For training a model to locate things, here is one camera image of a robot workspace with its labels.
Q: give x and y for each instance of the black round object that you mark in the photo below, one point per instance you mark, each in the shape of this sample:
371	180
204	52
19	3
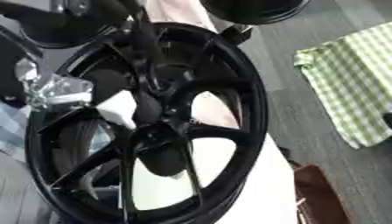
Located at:
46	32
255	10

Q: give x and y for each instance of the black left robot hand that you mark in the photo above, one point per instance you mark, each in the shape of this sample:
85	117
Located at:
109	78

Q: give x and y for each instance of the black spoked wheel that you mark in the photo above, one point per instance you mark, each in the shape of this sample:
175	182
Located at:
240	96

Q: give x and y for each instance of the brown chair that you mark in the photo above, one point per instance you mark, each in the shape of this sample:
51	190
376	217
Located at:
319	192

